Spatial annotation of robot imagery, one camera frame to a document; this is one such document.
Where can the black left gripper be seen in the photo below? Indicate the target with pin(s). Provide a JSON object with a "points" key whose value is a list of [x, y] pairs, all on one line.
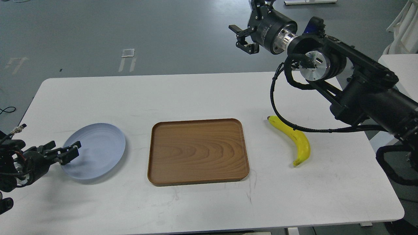
{"points": [[38, 165]]}

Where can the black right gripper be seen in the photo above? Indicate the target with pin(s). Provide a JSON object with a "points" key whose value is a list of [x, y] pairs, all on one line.
{"points": [[264, 27]]}

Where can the light blue round plate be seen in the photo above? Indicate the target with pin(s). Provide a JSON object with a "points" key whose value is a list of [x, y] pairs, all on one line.
{"points": [[102, 147]]}

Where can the yellow banana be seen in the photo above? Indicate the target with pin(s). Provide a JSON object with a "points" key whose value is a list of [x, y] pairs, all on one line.
{"points": [[298, 137]]}

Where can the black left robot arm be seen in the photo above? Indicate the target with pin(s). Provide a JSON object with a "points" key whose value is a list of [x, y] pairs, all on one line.
{"points": [[20, 168]]}

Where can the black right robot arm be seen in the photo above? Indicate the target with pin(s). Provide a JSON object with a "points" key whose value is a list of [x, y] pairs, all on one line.
{"points": [[360, 90]]}

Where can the white table base far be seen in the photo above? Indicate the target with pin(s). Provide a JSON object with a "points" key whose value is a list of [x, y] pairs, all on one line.
{"points": [[305, 2]]}

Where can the brown wooden tray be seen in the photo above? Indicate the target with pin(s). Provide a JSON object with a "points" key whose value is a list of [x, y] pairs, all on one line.
{"points": [[197, 151]]}

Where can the white chair frame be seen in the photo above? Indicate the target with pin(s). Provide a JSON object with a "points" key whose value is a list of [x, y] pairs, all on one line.
{"points": [[405, 31]]}

